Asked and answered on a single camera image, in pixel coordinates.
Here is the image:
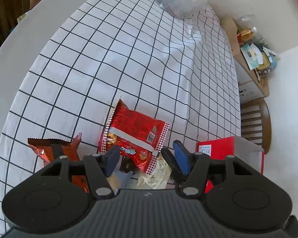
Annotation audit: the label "light blue snack packet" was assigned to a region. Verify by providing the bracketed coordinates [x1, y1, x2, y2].
[107, 169, 134, 191]

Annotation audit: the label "dark brown snack packet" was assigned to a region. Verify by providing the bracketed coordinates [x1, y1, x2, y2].
[119, 156, 139, 174]

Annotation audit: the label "cream white snack bag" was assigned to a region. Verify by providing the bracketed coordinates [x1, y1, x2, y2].
[135, 154, 171, 190]

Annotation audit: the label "large red snack bag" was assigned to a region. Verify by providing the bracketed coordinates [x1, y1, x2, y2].
[98, 99, 169, 175]

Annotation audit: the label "orange brown foil snack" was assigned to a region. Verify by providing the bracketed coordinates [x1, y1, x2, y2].
[28, 133, 89, 193]

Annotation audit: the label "red cardboard box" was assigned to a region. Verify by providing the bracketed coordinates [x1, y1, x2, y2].
[183, 136, 268, 196]

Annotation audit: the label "wooden chair right side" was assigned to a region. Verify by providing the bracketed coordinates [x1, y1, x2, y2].
[241, 98, 272, 155]

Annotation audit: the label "white wooden cabinet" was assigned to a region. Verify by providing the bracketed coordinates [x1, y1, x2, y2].
[220, 17, 270, 104]

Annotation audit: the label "white black checkered tablecloth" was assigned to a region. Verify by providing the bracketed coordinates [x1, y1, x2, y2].
[0, 0, 241, 237]

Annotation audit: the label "tissue box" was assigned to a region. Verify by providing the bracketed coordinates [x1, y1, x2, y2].
[240, 44, 264, 70]

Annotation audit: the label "yellow box on cabinet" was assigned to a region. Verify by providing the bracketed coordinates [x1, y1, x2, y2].
[257, 52, 277, 70]

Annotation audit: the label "glass jar orange contents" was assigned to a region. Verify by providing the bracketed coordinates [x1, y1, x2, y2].
[235, 14, 258, 45]

